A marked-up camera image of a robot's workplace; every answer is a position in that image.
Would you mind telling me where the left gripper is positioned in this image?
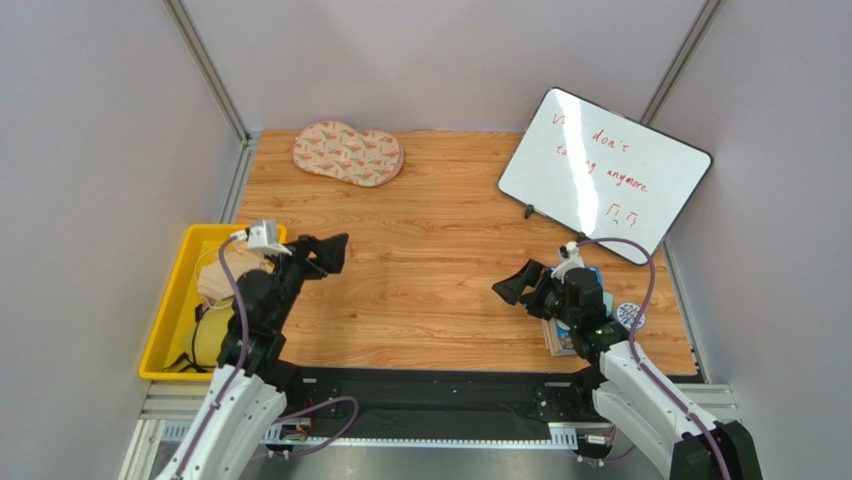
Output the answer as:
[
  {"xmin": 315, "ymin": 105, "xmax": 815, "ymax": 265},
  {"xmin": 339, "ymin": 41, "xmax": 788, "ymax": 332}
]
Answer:
[{"xmin": 264, "ymin": 232, "xmax": 348, "ymax": 329}]

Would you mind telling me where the floral mesh laundry bag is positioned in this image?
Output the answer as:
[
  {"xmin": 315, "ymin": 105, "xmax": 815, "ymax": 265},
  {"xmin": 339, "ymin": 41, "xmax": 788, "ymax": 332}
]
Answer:
[{"xmin": 292, "ymin": 120, "xmax": 405, "ymax": 188}]

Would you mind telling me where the beige bra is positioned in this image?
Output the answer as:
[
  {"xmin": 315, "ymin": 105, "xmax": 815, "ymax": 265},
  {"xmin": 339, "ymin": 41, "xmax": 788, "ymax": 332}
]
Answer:
[{"xmin": 196, "ymin": 252, "xmax": 272, "ymax": 301}]

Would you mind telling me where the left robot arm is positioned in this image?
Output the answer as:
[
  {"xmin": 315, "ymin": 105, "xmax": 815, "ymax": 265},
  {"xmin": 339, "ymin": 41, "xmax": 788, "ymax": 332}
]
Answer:
[{"xmin": 159, "ymin": 227, "xmax": 349, "ymax": 479}]

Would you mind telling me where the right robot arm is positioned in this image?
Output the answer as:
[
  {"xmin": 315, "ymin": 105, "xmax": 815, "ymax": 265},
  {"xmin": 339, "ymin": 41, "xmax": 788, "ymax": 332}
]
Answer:
[{"xmin": 492, "ymin": 260, "xmax": 763, "ymax": 479}]

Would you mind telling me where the yellow bra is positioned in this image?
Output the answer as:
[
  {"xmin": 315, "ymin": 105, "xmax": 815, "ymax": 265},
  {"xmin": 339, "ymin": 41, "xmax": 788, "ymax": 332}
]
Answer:
[{"xmin": 180, "ymin": 299, "xmax": 234, "ymax": 371}]

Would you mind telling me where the blue illustrated book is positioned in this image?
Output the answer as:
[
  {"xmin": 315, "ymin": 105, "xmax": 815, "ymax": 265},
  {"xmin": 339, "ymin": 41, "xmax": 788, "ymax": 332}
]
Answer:
[{"xmin": 541, "ymin": 265, "xmax": 614, "ymax": 357}]

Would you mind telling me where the whiteboard with red writing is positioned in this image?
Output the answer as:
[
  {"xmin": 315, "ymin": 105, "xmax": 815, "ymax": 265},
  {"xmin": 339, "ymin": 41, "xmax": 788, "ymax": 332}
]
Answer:
[{"xmin": 497, "ymin": 87, "xmax": 713, "ymax": 265}]

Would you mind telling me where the yellow plastic bin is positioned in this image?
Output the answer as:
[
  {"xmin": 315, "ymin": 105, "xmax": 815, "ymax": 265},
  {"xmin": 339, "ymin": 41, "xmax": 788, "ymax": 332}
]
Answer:
[{"xmin": 138, "ymin": 224, "xmax": 247, "ymax": 382}]

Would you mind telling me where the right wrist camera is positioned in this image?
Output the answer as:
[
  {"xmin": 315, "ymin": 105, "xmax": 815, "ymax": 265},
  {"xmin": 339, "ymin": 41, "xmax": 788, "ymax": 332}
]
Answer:
[{"xmin": 551, "ymin": 241, "xmax": 586, "ymax": 282}]

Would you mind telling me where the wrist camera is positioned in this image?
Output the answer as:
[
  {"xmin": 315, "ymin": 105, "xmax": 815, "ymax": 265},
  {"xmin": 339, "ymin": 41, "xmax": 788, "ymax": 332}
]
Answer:
[
  {"xmin": 246, "ymin": 219, "xmax": 292, "ymax": 256},
  {"xmin": 551, "ymin": 241, "xmax": 586, "ymax": 282}
]

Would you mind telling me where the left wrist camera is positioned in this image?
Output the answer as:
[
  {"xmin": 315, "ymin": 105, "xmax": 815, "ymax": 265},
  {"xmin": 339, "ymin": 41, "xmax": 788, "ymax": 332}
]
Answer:
[{"xmin": 246, "ymin": 219, "xmax": 292, "ymax": 256}]

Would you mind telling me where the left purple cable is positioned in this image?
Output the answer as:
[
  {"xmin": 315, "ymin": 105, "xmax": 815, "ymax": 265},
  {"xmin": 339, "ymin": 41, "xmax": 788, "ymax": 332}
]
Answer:
[{"xmin": 169, "ymin": 232, "xmax": 361, "ymax": 480}]

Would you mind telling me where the purple cable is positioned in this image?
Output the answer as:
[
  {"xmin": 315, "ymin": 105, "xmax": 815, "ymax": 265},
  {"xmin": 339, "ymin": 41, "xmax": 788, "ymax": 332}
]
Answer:
[
  {"xmin": 169, "ymin": 232, "xmax": 361, "ymax": 480},
  {"xmin": 577, "ymin": 237, "xmax": 733, "ymax": 480}
]

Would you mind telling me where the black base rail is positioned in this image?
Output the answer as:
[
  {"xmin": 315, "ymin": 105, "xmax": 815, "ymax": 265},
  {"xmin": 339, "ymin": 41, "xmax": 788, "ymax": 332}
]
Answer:
[{"xmin": 284, "ymin": 367, "xmax": 608, "ymax": 441}]

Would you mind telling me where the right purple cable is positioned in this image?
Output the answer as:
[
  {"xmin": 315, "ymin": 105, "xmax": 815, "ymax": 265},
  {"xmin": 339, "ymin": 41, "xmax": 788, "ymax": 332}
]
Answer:
[{"xmin": 577, "ymin": 237, "xmax": 733, "ymax": 480}]

